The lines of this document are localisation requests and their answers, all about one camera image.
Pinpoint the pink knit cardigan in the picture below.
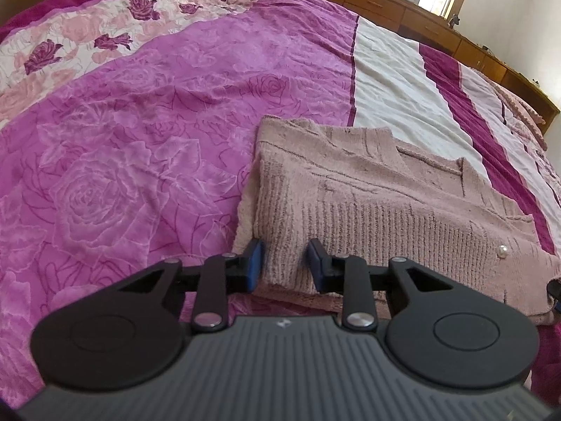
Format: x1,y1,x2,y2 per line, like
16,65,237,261
233,116,560,325

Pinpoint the light wooden window cabinet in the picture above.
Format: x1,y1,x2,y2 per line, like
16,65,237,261
328,0,560,132

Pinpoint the striped purple floral bedspread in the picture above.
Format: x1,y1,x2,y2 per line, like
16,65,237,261
1,0,560,408

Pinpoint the pink crochet pillow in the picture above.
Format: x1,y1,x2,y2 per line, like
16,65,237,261
486,78,548,151

